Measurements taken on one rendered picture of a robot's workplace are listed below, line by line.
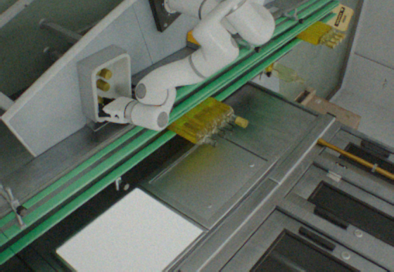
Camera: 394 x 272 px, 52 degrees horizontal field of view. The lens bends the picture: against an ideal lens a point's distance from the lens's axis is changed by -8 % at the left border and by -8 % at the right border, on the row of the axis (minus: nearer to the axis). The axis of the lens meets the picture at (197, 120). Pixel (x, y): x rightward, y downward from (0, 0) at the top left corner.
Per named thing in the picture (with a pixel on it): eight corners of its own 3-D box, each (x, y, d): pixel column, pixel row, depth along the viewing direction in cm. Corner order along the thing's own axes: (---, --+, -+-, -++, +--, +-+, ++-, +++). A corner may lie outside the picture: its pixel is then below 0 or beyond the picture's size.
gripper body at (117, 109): (126, 130, 138) (104, 123, 145) (147, 115, 145) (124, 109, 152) (121, 109, 135) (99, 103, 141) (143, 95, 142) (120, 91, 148)
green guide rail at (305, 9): (151, 98, 162) (167, 106, 158) (151, 95, 161) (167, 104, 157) (331, -11, 273) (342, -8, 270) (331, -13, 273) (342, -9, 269)
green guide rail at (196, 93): (151, 113, 166) (167, 121, 163) (151, 111, 166) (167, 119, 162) (329, -2, 278) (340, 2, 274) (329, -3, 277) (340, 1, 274)
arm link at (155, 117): (162, 81, 129) (181, 85, 137) (137, 77, 135) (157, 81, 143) (153, 131, 130) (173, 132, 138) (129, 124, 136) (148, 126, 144)
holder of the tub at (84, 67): (84, 125, 157) (97, 134, 154) (76, 62, 140) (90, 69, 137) (116, 105, 168) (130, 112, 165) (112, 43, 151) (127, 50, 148)
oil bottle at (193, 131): (158, 124, 175) (200, 147, 165) (158, 113, 171) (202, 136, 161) (167, 118, 178) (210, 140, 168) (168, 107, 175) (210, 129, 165)
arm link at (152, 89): (203, 55, 131) (155, 89, 141) (177, 47, 120) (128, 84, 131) (214, 79, 128) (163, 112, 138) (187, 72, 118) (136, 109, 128)
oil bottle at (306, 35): (288, 34, 246) (331, 52, 233) (290, 26, 242) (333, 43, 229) (293, 31, 249) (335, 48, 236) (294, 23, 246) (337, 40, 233)
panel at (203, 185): (51, 256, 135) (122, 319, 119) (49, 251, 133) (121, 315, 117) (211, 130, 192) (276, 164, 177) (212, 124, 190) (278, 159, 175)
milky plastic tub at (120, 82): (82, 115, 154) (98, 125, 150) (76, 62, 140) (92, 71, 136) (116, 94, 165) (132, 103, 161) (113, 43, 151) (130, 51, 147)
